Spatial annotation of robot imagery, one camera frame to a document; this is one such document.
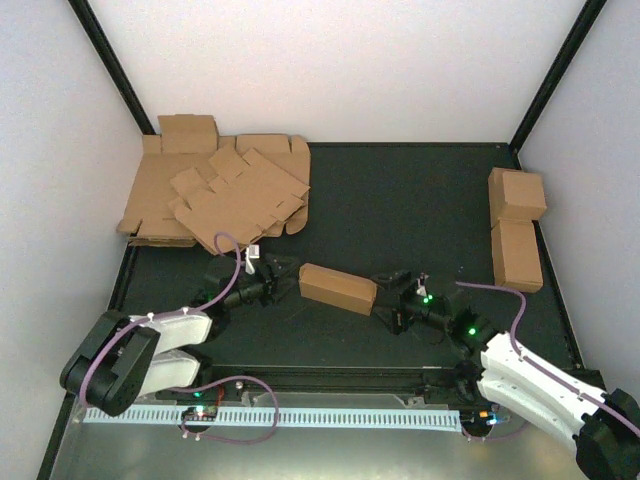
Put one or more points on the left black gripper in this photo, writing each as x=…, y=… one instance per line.
x=271, y=282

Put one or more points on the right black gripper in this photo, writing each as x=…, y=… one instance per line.
x=397, y=279

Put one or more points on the cardboard box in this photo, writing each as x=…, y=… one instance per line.
x=335, y=288
x=515, y=195
x=515, y=255

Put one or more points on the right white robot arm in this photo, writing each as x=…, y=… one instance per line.
x=600, y=427

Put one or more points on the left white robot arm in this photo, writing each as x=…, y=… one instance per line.
x=125, y=357

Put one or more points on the stack of flat cardboard blanks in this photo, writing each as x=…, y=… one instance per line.
x=185, y=141

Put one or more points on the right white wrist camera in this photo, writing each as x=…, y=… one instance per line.
x=421, y=288

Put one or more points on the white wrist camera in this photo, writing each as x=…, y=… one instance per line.
x=252, y=259
x=421, y=288

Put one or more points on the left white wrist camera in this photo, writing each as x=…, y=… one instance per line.
x=252, y=259

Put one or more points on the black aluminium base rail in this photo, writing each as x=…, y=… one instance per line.
x=320, y=377

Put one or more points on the light blue slotted cable duct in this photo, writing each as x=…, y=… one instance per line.
x=333, y=418

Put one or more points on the left black frame post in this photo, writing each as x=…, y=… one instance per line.
x=109, y=59

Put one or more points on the black frame post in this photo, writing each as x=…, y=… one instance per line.
x=571, y=45
x=109, y=59

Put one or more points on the right black frame post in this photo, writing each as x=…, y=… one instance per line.
x=571, y=45

